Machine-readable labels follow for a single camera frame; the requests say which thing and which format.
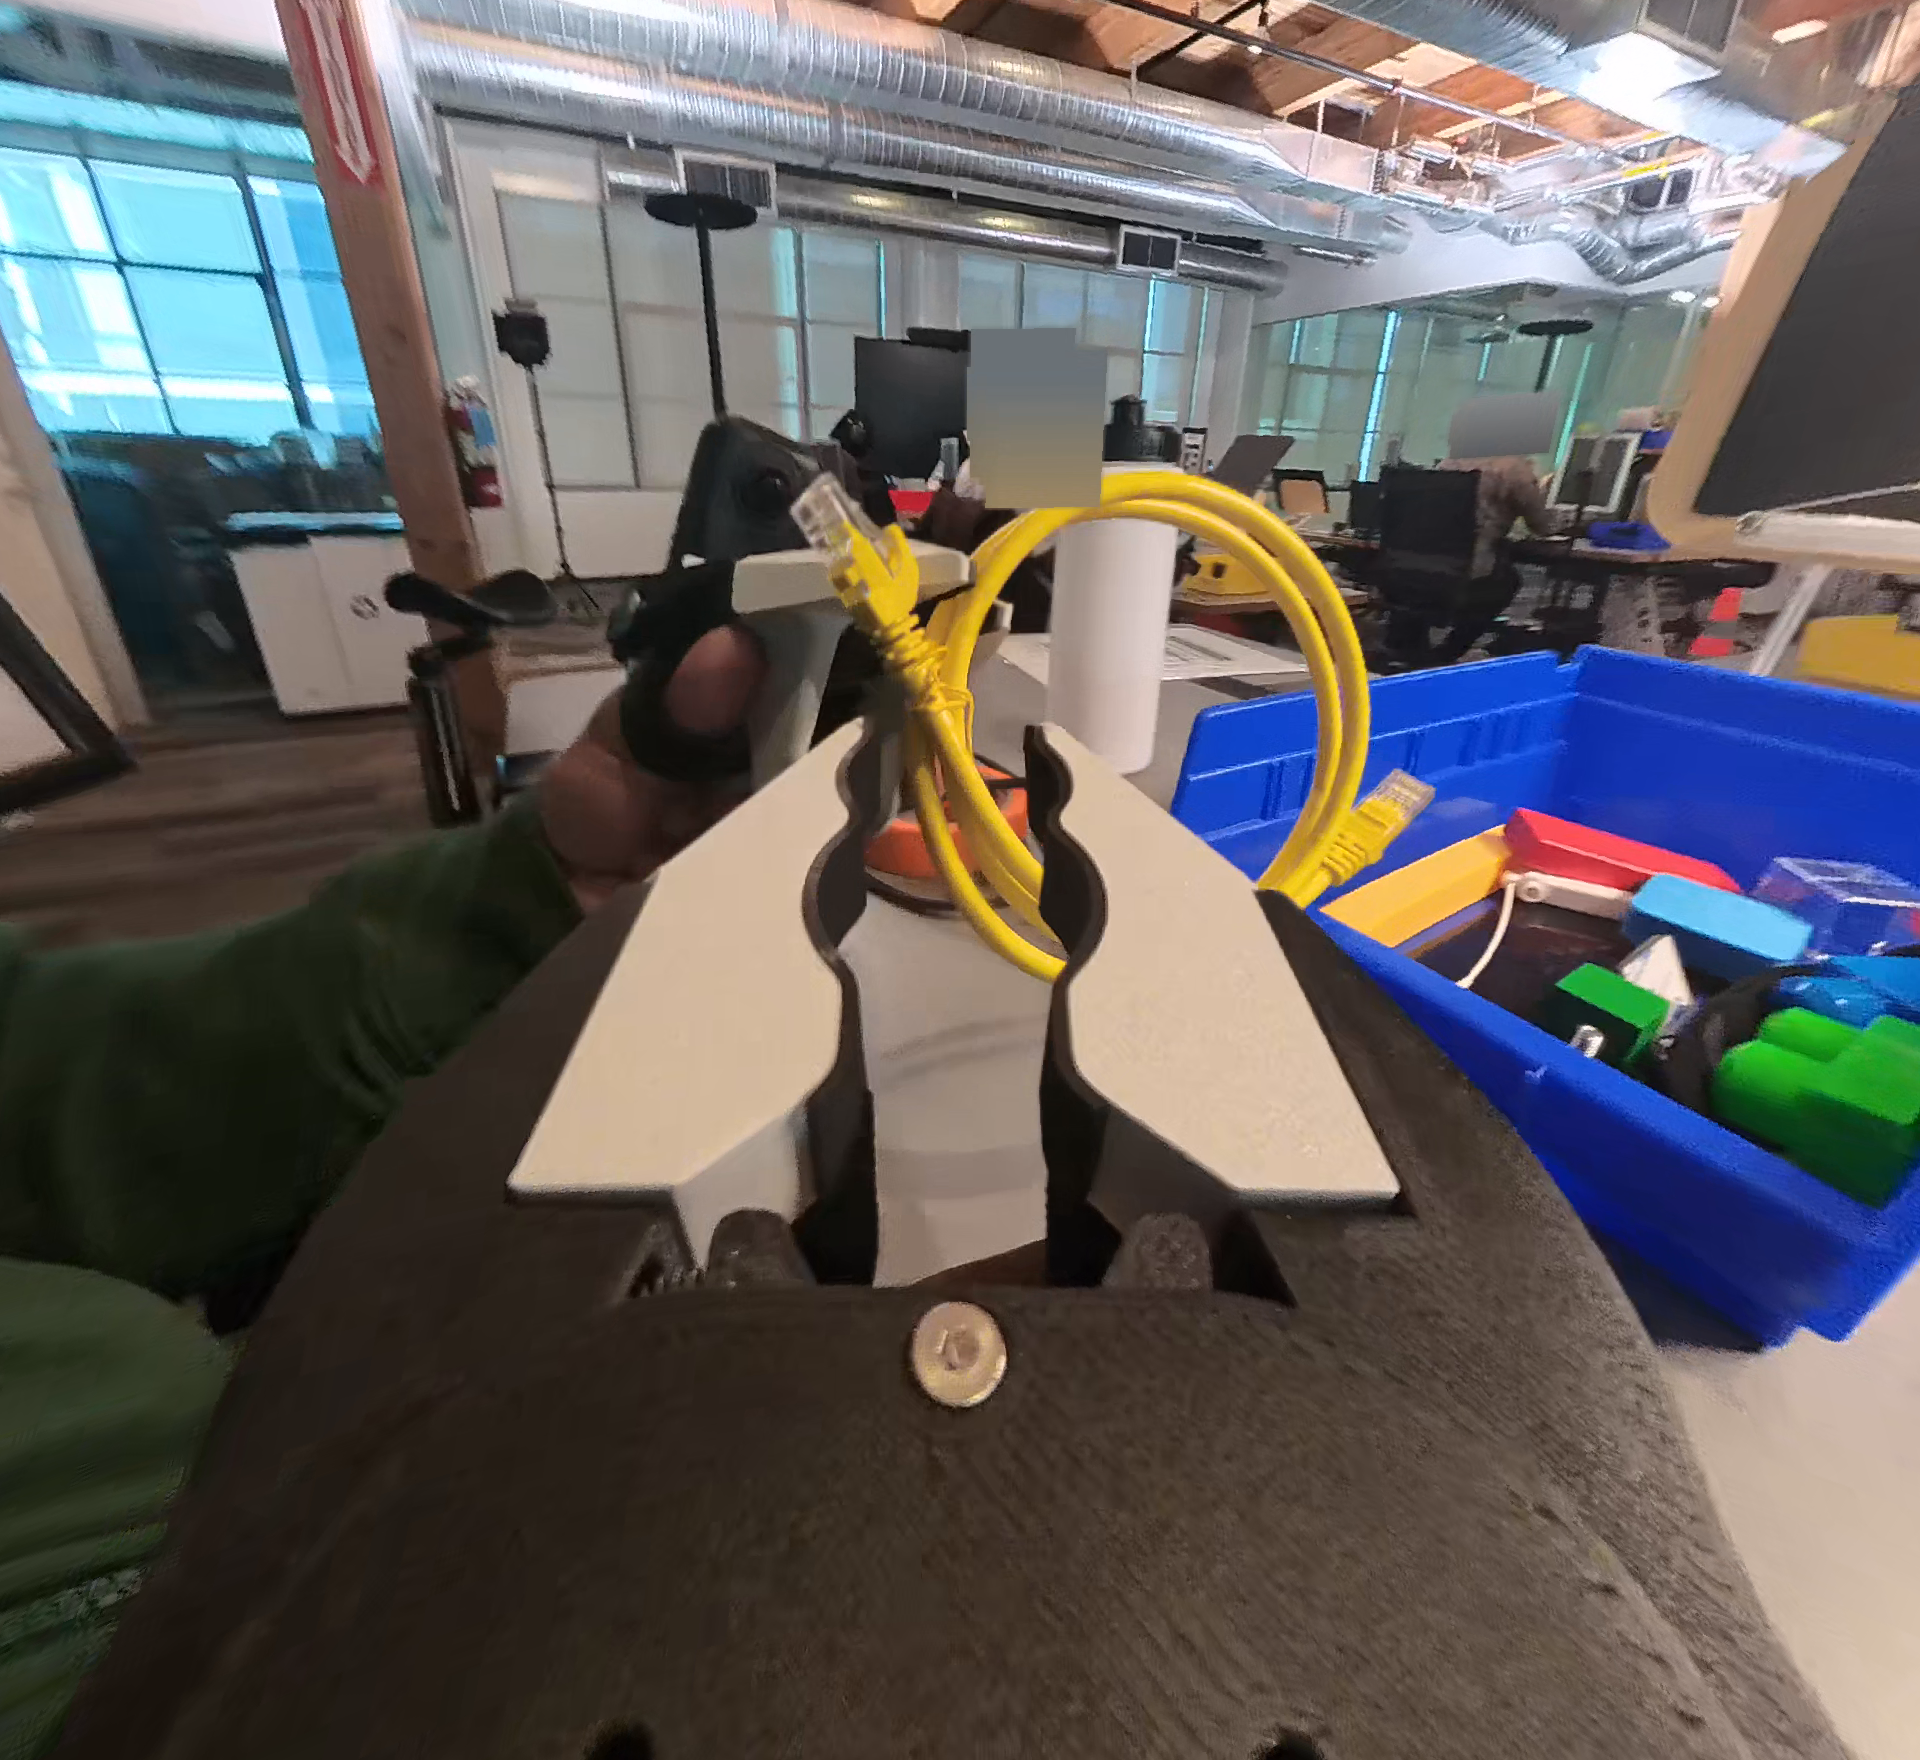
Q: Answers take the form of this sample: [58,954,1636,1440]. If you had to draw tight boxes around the light blue block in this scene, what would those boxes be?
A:
[1620,873,1819,981]

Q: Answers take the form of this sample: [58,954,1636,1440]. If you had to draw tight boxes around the black office chair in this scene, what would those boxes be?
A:
[1372,464,1483,671]

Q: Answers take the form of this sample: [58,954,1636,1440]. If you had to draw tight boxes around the small white corded device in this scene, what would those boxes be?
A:
[1457,868,1627,986]

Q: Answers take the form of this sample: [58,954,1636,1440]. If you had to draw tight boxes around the white recycling cabinet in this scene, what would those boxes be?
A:
[220,514,418,720]

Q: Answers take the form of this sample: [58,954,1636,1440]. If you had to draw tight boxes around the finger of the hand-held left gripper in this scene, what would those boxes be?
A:
[731,544,979,754]

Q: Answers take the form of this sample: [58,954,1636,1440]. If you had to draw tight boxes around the red fire extinguisher sign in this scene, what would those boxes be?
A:
[288,0,375,189]

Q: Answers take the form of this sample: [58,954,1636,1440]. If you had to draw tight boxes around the small black studio light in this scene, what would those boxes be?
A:
[499,302,569,576]

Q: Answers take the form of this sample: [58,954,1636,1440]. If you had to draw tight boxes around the silver ventilation duct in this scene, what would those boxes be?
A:
[374,0,1404,270]

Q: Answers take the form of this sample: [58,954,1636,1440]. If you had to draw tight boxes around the red block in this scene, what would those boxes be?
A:
[1505,806,1742,895]

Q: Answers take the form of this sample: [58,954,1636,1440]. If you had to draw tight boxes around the white water bottle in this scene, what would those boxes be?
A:
[1044,393,1186,777]

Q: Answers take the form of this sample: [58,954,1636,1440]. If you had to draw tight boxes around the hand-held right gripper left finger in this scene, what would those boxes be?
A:
[507,720,884,1285]

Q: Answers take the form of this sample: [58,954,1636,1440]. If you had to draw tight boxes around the person's green sweater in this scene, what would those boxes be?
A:
[0,1255,233,1760]

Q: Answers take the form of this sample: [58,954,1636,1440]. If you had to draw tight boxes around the black monitor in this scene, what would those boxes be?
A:
[854,334,979,482]

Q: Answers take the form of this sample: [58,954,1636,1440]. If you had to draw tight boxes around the bright green toy brick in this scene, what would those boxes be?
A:
[1706,1002,1920,1204]

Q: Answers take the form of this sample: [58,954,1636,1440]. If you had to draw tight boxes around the yellow block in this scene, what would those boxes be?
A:
[1319,829,1515,946]

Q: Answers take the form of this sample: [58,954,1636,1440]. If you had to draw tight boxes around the black floor lamp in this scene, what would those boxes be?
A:
[1515,314,1595,398]
[644,193,760,418]

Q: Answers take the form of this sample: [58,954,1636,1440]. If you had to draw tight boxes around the wooden post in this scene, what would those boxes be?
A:
[233,0,504,743]

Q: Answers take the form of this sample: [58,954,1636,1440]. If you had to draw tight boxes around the red fire extinguisher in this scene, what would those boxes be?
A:
[447,375,504,509]

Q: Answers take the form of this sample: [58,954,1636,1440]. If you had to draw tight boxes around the white board stand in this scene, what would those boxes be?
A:
[1738,485,1920,679]

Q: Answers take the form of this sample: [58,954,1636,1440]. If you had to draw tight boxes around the orange tape roll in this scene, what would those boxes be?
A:
[863,762,1036,910]

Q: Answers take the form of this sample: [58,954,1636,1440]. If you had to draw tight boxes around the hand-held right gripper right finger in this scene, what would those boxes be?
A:
[1020,720,1404,1294]

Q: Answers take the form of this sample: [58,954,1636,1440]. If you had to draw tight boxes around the yellow bin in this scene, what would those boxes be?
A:
[1793,609,1920,704]

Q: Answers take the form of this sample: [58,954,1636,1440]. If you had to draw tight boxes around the black tripod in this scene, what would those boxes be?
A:
[385,573,568,829]

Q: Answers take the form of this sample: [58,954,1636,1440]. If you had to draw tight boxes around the dark green block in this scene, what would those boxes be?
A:
[1542,962,1671,1068]

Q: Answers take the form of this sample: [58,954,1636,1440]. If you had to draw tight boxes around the clear plastic cube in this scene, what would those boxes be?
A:
[1747,856,1920,962]

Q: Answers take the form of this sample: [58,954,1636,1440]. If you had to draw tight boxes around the paper sheets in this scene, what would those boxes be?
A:
[996,629,1307,704]

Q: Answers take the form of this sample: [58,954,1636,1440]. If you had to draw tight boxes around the person's left hand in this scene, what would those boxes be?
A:
[534,621,771,912]

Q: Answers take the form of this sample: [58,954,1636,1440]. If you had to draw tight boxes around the blue plastic bin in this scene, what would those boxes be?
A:
[1170,644,1920,1346]

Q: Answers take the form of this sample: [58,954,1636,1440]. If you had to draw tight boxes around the person's left forearm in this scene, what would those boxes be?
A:
[0,798,587,1304]

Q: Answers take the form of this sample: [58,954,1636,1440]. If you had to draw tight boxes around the yellow ethernet cable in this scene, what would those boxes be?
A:
[795,470,1433,981]

